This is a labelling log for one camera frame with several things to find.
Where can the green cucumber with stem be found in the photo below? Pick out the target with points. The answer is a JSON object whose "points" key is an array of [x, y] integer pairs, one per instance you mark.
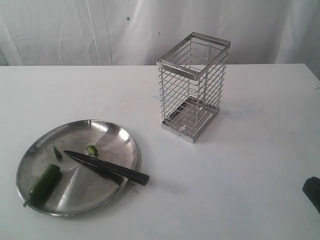
{"points": [[43, 185]]}

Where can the steel wire utensil basket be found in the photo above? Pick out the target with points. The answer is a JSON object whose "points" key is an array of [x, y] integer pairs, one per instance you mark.
{"points": [[191, 78]]}

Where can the round stainless steel plate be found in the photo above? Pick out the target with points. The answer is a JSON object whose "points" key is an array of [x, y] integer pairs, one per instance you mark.
{"points": [[79, 188]]}

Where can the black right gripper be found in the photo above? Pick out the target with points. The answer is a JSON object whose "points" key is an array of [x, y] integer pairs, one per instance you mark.
{"points": [[311, 188]]}

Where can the black kitchen knife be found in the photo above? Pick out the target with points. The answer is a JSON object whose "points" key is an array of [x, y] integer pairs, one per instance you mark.
{"points": [[130, 174]]}

